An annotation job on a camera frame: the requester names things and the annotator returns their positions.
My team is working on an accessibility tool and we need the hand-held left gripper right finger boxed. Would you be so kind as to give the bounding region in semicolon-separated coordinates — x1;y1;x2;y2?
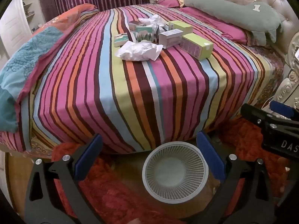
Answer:
194;131;278;224

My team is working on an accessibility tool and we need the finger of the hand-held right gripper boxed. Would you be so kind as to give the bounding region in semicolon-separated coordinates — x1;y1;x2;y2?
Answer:
241;104;299;134
270;101;297;119

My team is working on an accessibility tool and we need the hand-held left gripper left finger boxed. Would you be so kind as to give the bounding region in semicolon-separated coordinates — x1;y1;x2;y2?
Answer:
23;134;105;224

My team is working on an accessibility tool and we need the white mesh wastebasket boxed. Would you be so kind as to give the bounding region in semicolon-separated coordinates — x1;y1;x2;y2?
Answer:
142;142;209;204

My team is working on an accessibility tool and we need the white barcode box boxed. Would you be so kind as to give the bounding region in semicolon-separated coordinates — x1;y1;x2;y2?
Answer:
159;29;184;49

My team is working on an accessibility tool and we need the teal floral box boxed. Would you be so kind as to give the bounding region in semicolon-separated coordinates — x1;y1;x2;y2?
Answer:
135;26;155;43

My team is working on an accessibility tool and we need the patterned bed skirt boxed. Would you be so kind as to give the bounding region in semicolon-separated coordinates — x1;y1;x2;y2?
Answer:
248;44;284;108

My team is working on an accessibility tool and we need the red rug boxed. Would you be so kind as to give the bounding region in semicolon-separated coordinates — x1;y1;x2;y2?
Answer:
51;118;292;224

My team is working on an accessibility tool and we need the striped bed sheet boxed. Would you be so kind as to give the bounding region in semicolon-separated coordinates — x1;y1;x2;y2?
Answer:
0;5;284;154

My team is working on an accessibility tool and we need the light green box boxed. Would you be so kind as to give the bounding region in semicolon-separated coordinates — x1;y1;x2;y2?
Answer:
180;33;214;61
168;20;194;35

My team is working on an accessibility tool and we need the green plush pillow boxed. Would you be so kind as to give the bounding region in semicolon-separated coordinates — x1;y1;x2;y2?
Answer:
183;0;284;46

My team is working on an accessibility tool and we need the orange teal quilt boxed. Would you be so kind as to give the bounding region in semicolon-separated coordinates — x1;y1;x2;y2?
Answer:
0;3;100;131

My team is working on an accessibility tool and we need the crumpled white tissue front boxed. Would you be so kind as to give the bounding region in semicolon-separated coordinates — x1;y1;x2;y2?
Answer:
114;41;164;61

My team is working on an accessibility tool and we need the small teal white box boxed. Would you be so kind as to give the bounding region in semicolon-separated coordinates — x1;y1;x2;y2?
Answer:
114;33;129;47

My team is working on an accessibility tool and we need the crumpled grey white paper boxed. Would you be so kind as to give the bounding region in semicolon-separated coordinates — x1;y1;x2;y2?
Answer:
156;24;169;38

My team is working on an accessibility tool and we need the teal tree print box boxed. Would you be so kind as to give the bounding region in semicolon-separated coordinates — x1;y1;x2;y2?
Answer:
140;31;160;44

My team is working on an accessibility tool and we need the small pink pillow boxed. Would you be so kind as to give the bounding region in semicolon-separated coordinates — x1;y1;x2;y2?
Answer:
159;0;181;8

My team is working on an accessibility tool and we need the white wardrobe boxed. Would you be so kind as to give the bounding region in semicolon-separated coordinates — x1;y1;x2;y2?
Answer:
0;0;47;59

